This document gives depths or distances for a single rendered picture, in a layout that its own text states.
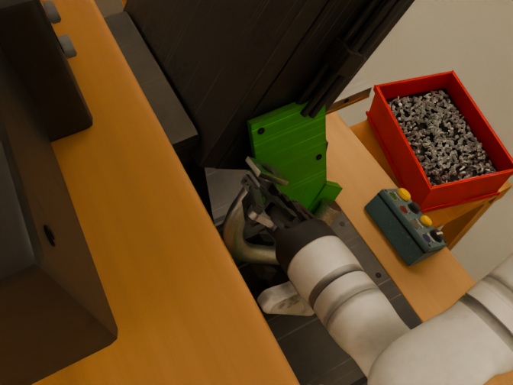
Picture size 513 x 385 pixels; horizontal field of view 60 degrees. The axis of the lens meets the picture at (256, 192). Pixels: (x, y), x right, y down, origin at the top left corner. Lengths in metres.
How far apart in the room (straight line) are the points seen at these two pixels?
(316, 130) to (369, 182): 0.38
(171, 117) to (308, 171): 0.22
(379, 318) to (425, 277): 0.48
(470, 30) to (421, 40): 0.31
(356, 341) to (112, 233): 0.31
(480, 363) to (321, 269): 0.17
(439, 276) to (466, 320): 0.51
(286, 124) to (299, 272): 0.21
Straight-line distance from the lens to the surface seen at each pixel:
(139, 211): 0.21
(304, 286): 0.49
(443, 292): 0.93
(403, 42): 2.80
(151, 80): 0.70
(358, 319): 0.45
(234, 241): 0.65
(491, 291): 0.44
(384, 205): 0.93
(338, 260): 0.48
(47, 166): 0.18
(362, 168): 1.02
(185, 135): 0.62
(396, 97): 1.22
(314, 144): 0.66
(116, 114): 0.25
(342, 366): 0.84
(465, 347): 0.43
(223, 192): 0.96
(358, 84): 0.85
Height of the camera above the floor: 1.72
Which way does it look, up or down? 59 degrees down
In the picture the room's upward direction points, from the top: straight up
